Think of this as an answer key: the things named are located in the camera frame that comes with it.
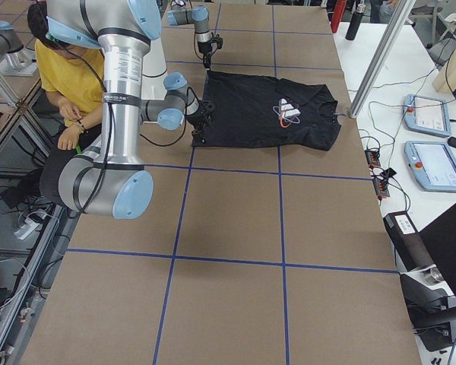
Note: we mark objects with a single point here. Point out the black cylinder bottle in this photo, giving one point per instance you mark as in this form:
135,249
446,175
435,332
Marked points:
355,21

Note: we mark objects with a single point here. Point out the black monitor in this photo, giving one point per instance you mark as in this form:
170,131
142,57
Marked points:
439,238

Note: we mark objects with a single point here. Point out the red cylinder bottle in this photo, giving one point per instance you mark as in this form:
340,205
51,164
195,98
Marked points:
338,12

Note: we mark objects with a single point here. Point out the orange black connector strip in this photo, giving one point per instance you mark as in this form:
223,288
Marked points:
377,173

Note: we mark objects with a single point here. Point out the near blue teach pendant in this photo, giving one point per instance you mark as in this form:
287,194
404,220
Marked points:
432,164

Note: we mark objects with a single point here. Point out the blue teach pendant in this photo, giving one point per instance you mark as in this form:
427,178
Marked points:
432,164
427,115

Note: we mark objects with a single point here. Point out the black brown box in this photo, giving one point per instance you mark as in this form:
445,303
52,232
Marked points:
410,252

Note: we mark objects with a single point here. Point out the person in yellow shirt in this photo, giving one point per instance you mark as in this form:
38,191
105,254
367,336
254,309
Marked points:
70,76

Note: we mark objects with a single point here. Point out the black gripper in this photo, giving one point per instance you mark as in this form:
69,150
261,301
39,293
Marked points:
198,115
204,48

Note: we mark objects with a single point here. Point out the far blue teach pendant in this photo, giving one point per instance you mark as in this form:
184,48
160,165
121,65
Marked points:
427,115

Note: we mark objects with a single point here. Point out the white power strip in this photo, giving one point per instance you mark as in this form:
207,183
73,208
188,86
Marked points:
27,228

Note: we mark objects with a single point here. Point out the black graphic t-shirt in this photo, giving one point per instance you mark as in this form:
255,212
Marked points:
252,111

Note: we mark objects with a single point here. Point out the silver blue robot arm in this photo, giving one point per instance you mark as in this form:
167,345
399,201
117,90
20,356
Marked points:
198,16
109,177

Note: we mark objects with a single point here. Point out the aluminium frame post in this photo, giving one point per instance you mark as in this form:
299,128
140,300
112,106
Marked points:
384,47

